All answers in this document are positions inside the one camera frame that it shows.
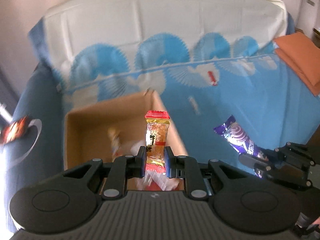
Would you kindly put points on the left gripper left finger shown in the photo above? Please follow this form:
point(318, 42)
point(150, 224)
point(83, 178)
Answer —
point(120, 171)

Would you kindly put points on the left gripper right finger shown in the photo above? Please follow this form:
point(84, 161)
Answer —
point(186, 168)

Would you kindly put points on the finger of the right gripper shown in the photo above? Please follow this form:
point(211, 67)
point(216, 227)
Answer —
point(255, 163)

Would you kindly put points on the purple snack packet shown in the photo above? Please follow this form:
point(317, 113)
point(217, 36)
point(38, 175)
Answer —
point(236, 136)

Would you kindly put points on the red gold clear snack packet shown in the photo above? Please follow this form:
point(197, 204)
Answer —
point(157, 126)

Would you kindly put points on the clear bag of snacks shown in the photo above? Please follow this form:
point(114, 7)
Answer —
point(116, 147)

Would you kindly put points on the red stick packet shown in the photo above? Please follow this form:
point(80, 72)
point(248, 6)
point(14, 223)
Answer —
point(212, 78)

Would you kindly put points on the cardboard box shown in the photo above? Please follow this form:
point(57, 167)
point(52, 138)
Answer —
point(87, 145)

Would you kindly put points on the white stick packet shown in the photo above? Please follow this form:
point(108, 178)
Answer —
point(194, 105)

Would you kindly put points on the orange cushion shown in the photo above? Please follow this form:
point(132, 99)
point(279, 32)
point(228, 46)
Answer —
point(302, 56)

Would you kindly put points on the blue white sofa cover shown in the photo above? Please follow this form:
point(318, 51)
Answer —
point(80, 23)

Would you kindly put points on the smartphone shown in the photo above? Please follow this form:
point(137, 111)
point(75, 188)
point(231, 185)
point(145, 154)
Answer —
point(15, 130)

